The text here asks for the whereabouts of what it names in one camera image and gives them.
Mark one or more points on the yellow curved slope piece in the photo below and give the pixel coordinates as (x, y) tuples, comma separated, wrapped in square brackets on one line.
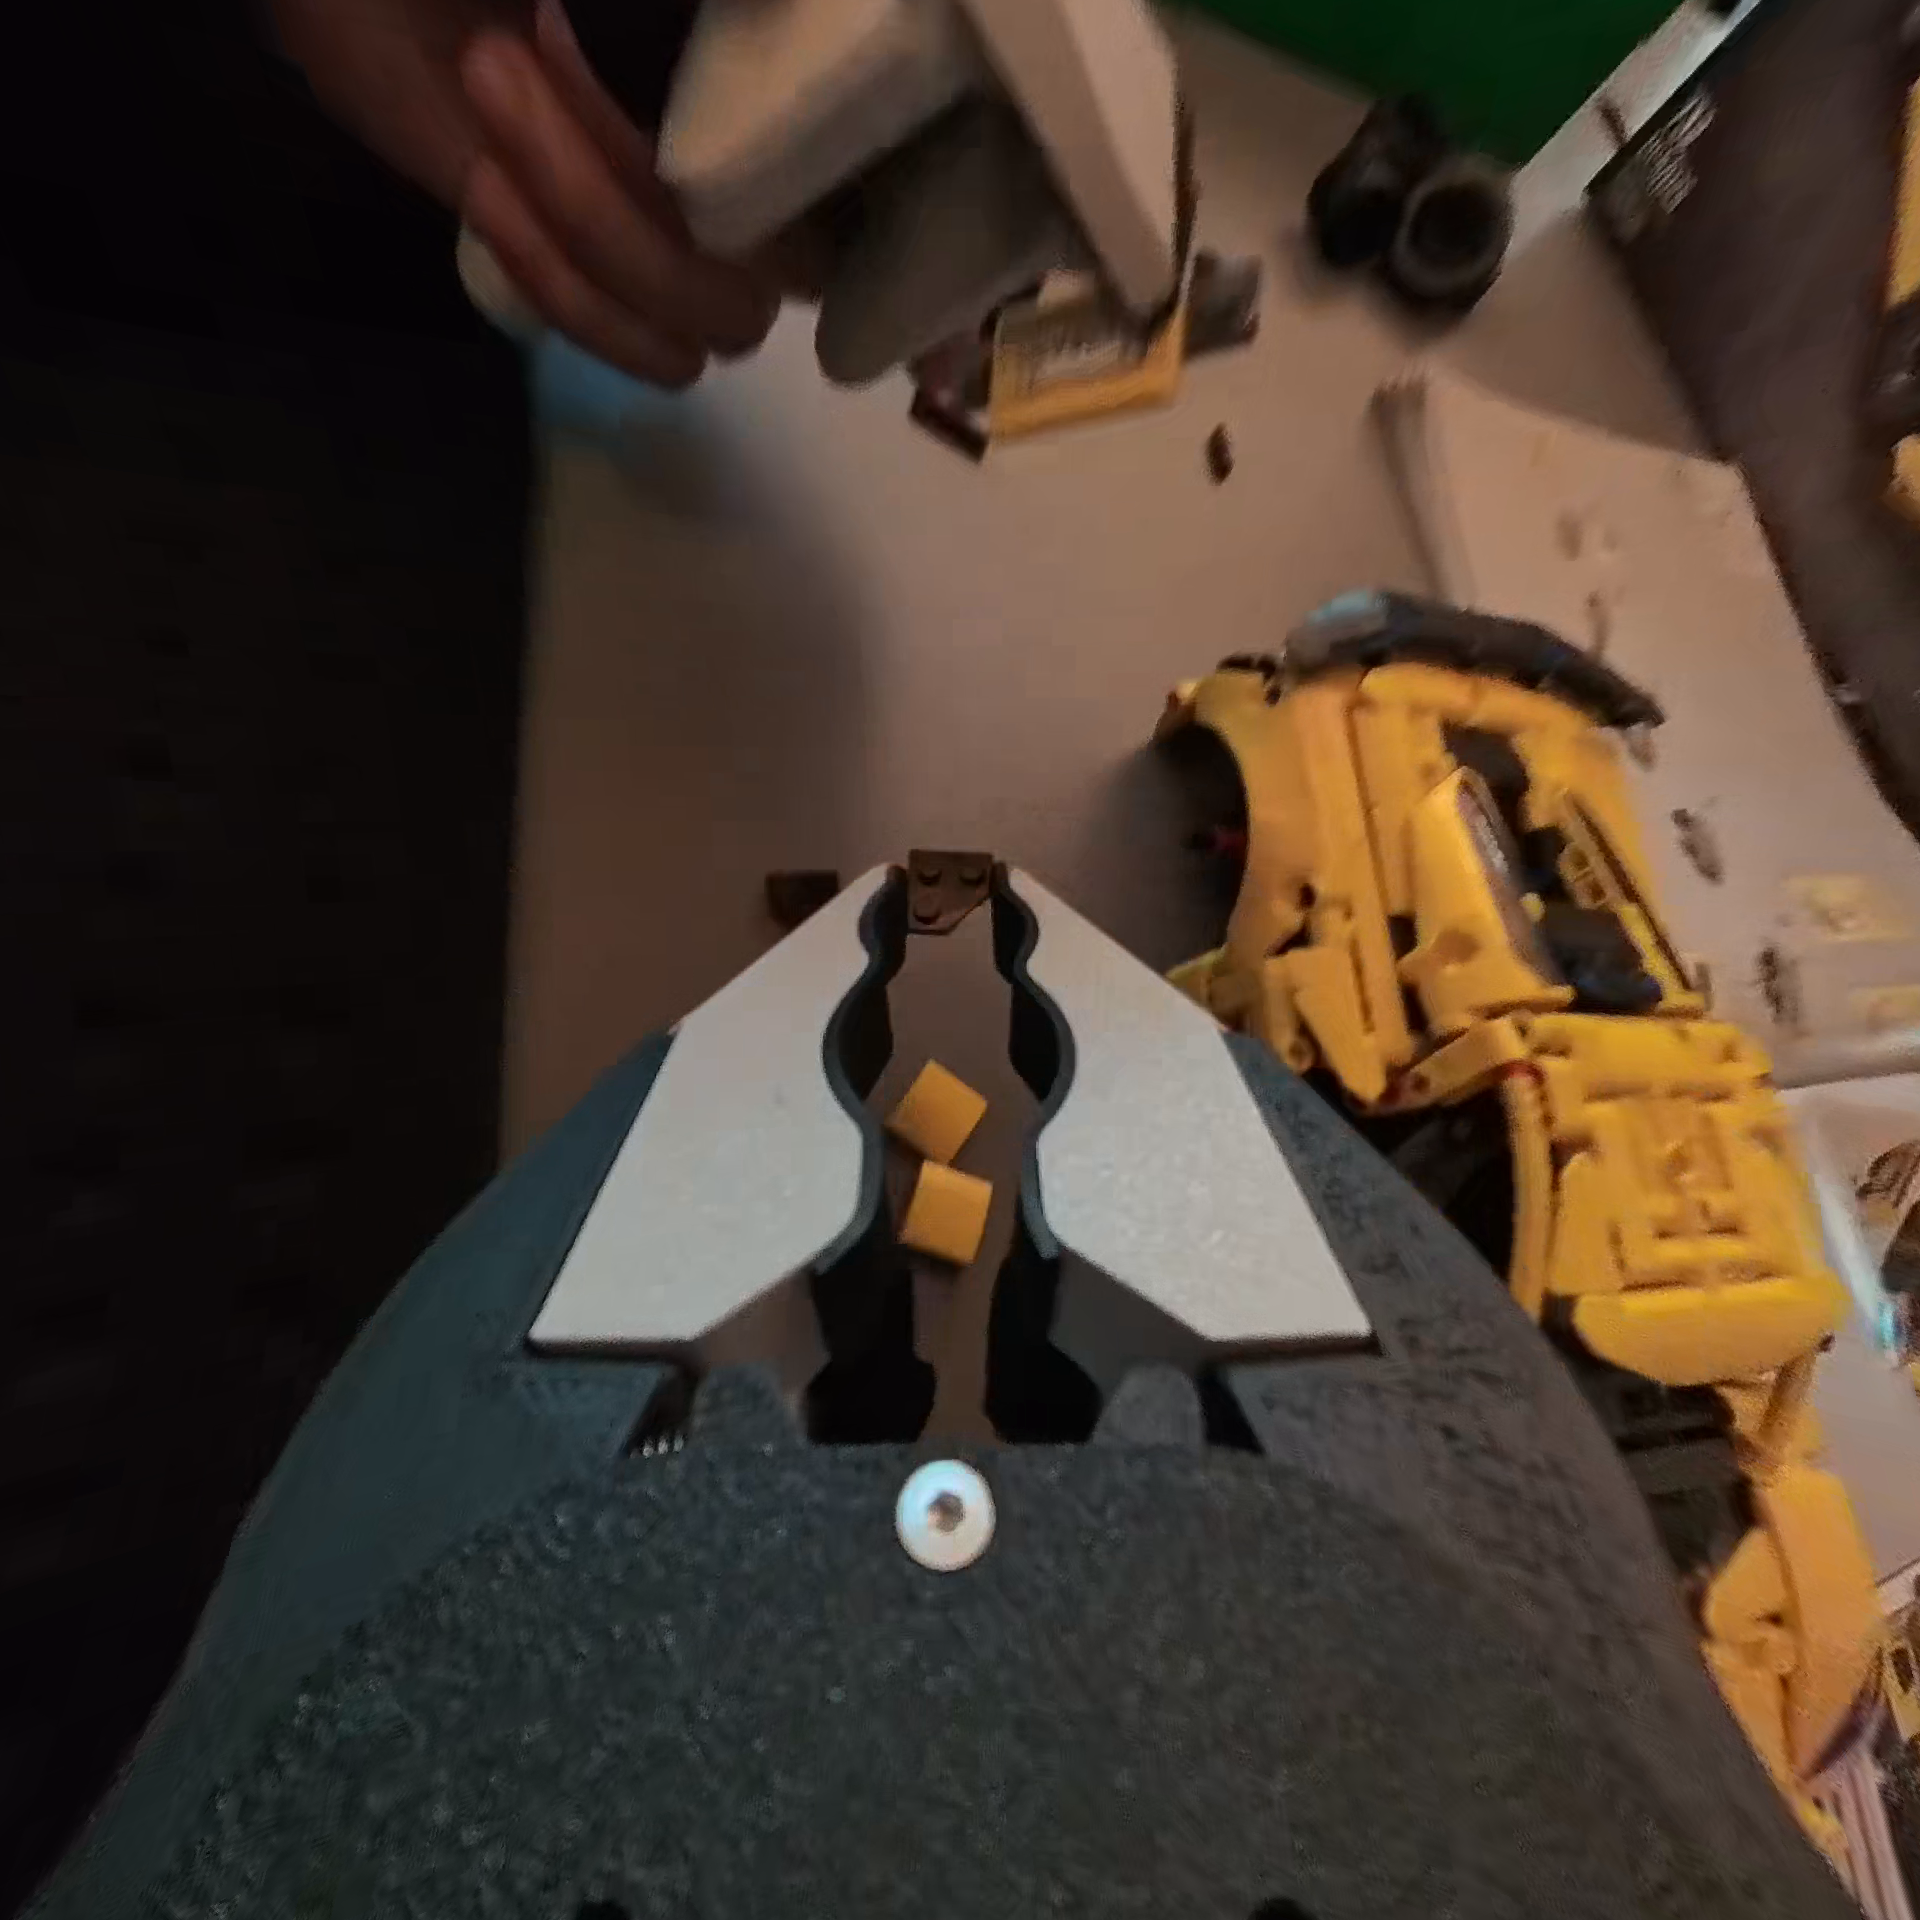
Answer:
[(936, 1111), (944, 1207)]

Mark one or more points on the black wedge plate piece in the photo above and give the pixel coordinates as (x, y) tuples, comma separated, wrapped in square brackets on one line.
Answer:
[(951, 889)]

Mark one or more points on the yellow toy brick car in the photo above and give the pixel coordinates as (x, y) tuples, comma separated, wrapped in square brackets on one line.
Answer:
[(1576, 1125)]

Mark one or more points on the green plastic bin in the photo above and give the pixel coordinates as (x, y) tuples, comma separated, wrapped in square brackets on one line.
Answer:
[(1426, 60)]

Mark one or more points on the person's left hand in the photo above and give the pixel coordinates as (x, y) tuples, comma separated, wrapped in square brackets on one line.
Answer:
[(587, 225)]

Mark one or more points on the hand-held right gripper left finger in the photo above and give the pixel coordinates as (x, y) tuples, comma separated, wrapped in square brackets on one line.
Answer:
[(705, 1199)]

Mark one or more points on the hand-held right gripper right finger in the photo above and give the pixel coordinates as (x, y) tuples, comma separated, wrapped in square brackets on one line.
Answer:
[(1199, 1199)]

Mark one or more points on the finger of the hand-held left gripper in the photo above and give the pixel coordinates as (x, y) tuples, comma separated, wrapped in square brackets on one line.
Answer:
[(1080, 118)]

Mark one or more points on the dark toy car box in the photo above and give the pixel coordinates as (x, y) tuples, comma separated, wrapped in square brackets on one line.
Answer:
[(1801, 374)]

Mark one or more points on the yellow printed tile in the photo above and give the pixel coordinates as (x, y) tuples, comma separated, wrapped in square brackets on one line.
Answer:
[(1087, 374)]

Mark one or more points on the grey desk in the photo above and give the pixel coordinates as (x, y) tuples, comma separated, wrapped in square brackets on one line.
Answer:
[(901, 629)]

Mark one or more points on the instruction booklet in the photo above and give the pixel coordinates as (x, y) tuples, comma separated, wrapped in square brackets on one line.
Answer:
[(1576, 526)]

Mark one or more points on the small black pin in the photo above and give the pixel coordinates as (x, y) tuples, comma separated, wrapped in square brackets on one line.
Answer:
[(1220, 455)]

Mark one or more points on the dark square plate piece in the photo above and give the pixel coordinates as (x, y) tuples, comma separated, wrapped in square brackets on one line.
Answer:
[(954, 412)]

